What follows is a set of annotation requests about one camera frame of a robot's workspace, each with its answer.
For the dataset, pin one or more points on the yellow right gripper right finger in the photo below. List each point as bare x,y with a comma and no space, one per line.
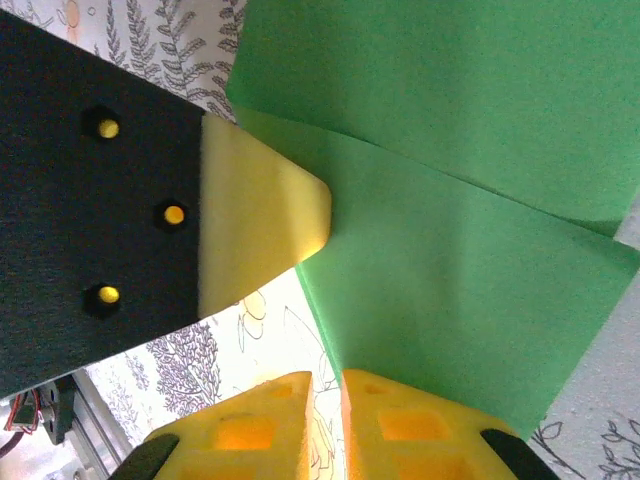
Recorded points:
410,440

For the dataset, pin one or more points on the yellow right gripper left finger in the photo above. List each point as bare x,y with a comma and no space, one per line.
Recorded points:
250,440

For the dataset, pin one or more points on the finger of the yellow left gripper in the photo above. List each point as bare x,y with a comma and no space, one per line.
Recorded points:
100,225

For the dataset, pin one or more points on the green paper sheet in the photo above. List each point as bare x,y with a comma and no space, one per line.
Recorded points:
450,250

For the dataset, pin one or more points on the floral tablecloth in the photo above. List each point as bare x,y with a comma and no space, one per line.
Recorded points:
200,360

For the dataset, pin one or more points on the small circuit board with LED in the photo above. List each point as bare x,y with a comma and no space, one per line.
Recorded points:
20,410

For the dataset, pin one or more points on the long aluminium base rail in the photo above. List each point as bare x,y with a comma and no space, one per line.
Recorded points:
100,425

